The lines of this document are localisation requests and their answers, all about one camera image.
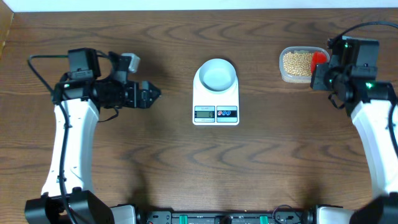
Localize red measuring scoop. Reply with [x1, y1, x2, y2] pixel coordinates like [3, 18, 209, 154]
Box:
[310, 52, 328, 73]

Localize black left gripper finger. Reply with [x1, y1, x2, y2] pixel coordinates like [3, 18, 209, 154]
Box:
[142, 81, 161, 95]
[141, 93, 160, 108]

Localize clear plastic container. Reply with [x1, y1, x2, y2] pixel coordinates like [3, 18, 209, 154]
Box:
[279, 46, 330, 84]

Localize soybeans in container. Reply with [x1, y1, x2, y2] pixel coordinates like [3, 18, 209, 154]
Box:
[282, 52, 313, 77]

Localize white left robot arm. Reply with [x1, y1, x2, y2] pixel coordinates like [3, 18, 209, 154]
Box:
[24, 48, 161, 223]

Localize white digital kitchen scale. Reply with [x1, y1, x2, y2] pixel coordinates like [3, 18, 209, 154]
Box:
[192, 74, 240, 126]

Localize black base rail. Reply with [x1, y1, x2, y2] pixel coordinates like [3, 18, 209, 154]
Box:
[136, 204, 331, 224]

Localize cardboard box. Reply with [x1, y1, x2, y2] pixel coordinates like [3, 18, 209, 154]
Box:
[0, 0, 14, 55]

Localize white bowl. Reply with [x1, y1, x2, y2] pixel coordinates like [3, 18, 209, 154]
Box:
[198, 58, 238, 92]

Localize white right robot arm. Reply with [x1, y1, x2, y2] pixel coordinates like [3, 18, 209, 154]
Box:
[302, 35, 397, 223]

